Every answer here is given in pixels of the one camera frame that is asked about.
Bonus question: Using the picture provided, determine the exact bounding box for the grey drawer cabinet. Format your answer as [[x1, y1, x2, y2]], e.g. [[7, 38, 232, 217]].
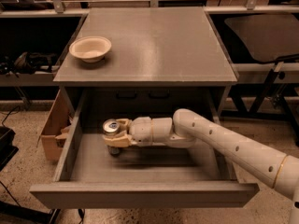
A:
[[55, 7, 236, 122]]

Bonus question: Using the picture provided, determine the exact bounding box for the white paper bowl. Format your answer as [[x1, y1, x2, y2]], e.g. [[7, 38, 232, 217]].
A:
[[69, 36, 112, 63]]

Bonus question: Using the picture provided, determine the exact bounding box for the silver redbull can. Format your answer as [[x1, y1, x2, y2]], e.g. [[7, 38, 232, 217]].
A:
[[102, 119, 121, 157]]

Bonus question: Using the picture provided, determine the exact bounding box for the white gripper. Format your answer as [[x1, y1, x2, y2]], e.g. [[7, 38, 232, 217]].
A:
[[103, 117, 152, 147]]

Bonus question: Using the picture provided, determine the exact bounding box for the open grey top drawer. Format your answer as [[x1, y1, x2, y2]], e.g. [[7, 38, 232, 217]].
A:
[[30, 90, 259, 209]]

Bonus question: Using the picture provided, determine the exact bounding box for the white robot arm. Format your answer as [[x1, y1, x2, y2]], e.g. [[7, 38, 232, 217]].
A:
[[102, 108, 299, 224]]

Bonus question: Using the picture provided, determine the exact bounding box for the black floor equipment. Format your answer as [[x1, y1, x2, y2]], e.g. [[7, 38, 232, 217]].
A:
[[0, 126, 19, 171]]

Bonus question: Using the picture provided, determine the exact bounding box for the cardboard box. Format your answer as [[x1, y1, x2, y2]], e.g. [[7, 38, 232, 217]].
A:
[[40, 91, 72, 161]]

